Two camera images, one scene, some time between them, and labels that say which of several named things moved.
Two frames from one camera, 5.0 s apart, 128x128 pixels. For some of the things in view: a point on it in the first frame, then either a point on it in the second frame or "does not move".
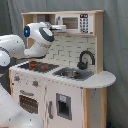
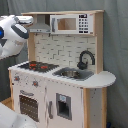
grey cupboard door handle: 50,109 does not move
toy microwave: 77,22 does not move
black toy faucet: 83,65 does not move
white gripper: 59,28 to 25,19
